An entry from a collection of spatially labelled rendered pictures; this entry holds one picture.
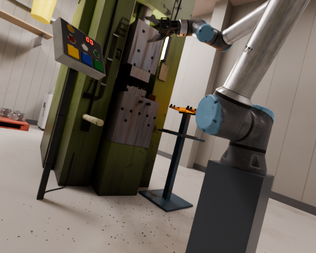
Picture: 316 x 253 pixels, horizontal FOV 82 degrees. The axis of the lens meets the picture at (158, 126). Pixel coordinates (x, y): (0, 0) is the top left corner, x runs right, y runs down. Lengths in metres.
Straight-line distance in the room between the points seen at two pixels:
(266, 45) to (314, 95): 3.18
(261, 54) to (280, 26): 0.09
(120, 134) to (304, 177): 2.97
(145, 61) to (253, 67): 1.22
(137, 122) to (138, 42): 0.71
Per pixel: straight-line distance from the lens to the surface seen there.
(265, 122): 0.85
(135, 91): 1.71
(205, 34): 1.16
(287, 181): 3.74
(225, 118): 0.70
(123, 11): 1.97
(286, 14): 0.76
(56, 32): 1.40
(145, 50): 1.81
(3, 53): 5.32
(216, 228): 0.87
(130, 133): 1.65
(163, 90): 2.04
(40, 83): 5.41
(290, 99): 3.89
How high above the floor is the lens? 0.68
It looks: level
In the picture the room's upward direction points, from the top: 14 degrees clockwise
